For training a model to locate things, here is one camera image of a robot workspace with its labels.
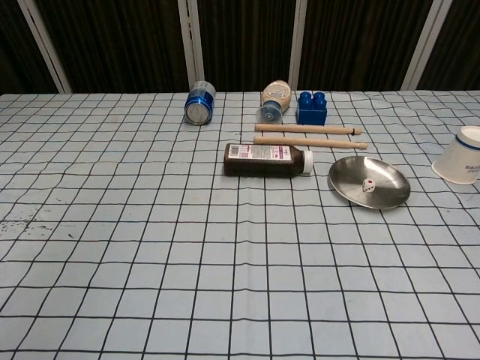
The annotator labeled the white paper cup blue stripe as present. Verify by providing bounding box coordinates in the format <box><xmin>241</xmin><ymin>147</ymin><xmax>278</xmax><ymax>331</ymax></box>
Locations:
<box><xmin>430</xmin><ymin>125</ymin><xmax>480</xmax><ymax>185</ymax></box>

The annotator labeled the brown bottle white cap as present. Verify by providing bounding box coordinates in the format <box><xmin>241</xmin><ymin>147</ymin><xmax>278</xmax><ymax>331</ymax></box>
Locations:
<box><xmin>223</xmin><ymin>142</ymin><xmax>314</xmax><ymax>177</ymax></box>

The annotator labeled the wooden drumstick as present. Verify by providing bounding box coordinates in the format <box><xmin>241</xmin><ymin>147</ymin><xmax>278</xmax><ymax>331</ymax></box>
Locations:
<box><xmin>254</xmin><ymin>124</ymin><xmax>364</xmax><ymax>137</ymax></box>
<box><xmin>253</xmin><ymin>136</ymin><xmax>370</xmax><ymax>151</ymax></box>

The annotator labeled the blue soda can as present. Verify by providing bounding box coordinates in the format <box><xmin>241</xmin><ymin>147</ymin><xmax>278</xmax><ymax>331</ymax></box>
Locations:
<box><xmin>183</xmin><ymin>80</ymin><xmax>217</xmax><ymax>125</ymax></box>

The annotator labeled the mayonnaise squeeze bottle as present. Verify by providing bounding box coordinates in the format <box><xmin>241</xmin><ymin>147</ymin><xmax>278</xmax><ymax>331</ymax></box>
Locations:
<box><xmin>255</xmin><ymin>79</ymin><xmax>293</xmax><ymax>124</ymax></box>

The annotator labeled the blue toy building block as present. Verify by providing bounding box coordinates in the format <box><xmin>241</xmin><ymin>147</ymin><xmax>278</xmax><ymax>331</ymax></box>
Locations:
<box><xmin>295</xmin><ymin>91</ymin><xmax>328</xmax><ymax>126</ymax></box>

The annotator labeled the light blue checked tablecloth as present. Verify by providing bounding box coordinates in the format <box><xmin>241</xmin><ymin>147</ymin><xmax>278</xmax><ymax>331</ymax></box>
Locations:
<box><xmin>0</xmin><ymin>89</ymin><xmax>480</xmax><ymax>360</ymax></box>

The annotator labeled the round steel plate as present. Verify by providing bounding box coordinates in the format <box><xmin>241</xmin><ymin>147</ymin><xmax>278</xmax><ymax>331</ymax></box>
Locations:
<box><xmin>328</xmin><ymin>156</ymin><xmax>411</xmax><ymax>209</ymax></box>

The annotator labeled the dark pleated curtain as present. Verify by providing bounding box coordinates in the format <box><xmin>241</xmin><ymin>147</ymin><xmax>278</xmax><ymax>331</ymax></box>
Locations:
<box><xmin>0</xmin><ymin>0</ymin><xmax>480</xmax><ymax>95</ymax></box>

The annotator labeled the white metal frame post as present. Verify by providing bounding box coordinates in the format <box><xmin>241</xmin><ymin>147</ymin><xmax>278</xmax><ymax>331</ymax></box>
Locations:
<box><xmin>177</xmin><ymin>0</ymin><xmax>206</xmax><ymax>93</ymax></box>
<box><xmin>288</xmin><ymin>0</ymin><xmax>308</xmax><ymax>92</ymax></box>
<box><xmin>16</xmin><ymin>0</ymin><xmax>73</xmax><ymax>94</ymax></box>
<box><xmin>400</xmin><ymin>0</ymin><xmax>455</xmax><ymax>91</ymax></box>

